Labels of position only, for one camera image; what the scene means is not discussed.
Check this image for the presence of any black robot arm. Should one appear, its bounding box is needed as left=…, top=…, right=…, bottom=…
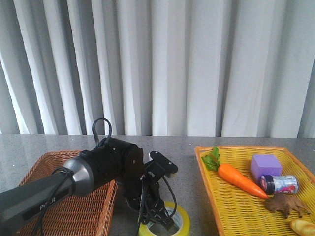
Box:
left=0, top=138, right=178, bottom=236

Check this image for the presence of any orange toy carrot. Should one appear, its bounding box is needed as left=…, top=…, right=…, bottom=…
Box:
left=201, top=146, right=269, bottom=199

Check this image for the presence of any brown toy animal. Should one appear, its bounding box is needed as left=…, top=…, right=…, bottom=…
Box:
left=265, top=193, right=311, bottom=219

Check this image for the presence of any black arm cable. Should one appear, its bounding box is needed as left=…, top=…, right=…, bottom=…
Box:
left=91, top=118, right=113, bottom=148

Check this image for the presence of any yellow bread piece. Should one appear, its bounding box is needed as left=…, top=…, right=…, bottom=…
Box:
left=290, top=219, right=315, bottom=236

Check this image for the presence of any brown wicker basket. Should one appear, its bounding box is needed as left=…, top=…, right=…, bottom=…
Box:
left=20, top=150, right=118, bottom=236

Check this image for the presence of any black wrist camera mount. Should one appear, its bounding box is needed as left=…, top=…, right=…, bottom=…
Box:
left=145, top=150, right=178, bottom=183

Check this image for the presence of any small printed jar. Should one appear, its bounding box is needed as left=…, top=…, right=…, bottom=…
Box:
left=260, top=175, right=299, bottom=194

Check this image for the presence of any grey pleated curtain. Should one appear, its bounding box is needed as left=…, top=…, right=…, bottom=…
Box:
left=0, top=0, right=315, bottom=138

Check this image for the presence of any yellow woven tray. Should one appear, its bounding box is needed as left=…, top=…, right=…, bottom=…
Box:
left=195, top=146, right=315, bottom=236

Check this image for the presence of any yellow tape roll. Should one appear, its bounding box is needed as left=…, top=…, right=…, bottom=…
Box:
left=138, top=201, right=190, bottom=236

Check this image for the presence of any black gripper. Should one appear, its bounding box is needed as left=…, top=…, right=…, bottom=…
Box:
left=115, top=172, right=176, bottom=230

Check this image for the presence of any purple foam cube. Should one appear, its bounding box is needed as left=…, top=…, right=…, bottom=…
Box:
left=250, top=154, right=283, bottom=185

